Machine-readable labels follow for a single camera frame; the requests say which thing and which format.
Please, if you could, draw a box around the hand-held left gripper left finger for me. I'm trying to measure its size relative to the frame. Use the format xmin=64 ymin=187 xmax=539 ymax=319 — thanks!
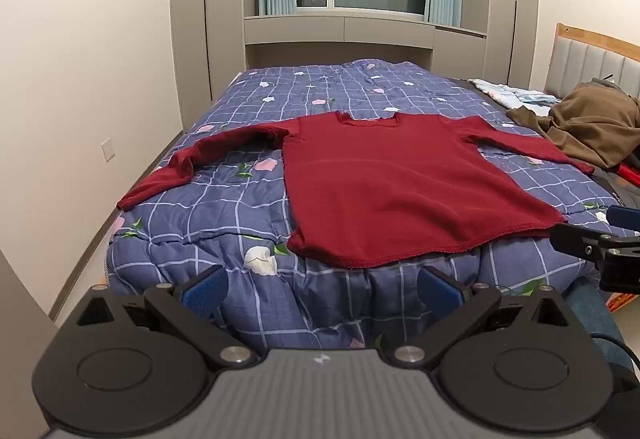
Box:
xmin=75 ymin=264 xmax=253 ymax=370

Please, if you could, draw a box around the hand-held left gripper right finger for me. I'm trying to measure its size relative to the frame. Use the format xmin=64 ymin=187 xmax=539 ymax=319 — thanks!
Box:
xmin=382 ymin=265 xmax=571 ymax=370

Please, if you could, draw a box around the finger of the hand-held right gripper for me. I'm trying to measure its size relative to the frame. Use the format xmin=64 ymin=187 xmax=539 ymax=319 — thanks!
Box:
xmin=550 ymin=223 xmax=631 ymax=265
xmin=607 ymin=207 xmax=640 ymax=235

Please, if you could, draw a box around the dark red sweater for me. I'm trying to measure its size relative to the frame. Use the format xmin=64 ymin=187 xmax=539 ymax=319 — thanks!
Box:
xmin=116 ymin=111 xmax=596 ymax=270

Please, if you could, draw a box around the bright red cloth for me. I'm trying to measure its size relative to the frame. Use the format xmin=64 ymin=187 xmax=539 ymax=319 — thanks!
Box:
xmin=615 ymin=161 xmax=640 ymax=190

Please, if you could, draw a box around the person's blue trouser leg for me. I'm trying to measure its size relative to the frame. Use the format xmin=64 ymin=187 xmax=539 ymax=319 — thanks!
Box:
xmin=565 ymin=278 xmax=633 ymax=372

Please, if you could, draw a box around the blue checked floral quilt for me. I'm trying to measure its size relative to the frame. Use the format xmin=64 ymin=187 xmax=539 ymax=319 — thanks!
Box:
xmin=102 ymin=60 xmax=621 ymax=355

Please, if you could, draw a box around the brown garment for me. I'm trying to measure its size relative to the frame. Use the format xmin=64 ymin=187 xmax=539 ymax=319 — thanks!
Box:
xmin=506 ymin=78 xmax=640 ymax=170

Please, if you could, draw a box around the grey padded wooden headboard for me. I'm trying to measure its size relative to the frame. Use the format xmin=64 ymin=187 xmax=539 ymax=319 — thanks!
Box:
xmin=542 ymin=23 xmax=640 ymax=100

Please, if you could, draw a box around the light patterned cloth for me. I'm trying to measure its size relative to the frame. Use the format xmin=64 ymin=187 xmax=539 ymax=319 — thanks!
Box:
xmin=467 ymin=79 xmax=563 ymax=112

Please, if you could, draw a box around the grey furniture panel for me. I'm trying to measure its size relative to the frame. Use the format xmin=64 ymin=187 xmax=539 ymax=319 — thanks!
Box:
xmin=0 ymin=249 xmax=61 ymax=439

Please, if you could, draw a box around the beige wardrobe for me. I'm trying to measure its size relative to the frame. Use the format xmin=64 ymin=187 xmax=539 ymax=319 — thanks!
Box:
xmin=170 ymin=0 xmax=246 ymax=132
xmin=460 ymin=0 xmax=541 ymax=90

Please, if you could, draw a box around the beige window cabinet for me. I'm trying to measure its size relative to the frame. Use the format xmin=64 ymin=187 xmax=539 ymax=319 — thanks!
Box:
xmin=243 ymin=14 xmax=488 ymax=72

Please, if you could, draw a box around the black cable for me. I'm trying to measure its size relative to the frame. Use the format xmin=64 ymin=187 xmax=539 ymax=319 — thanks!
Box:
xmin=590 ymin=331 xmax=640 ymax=370

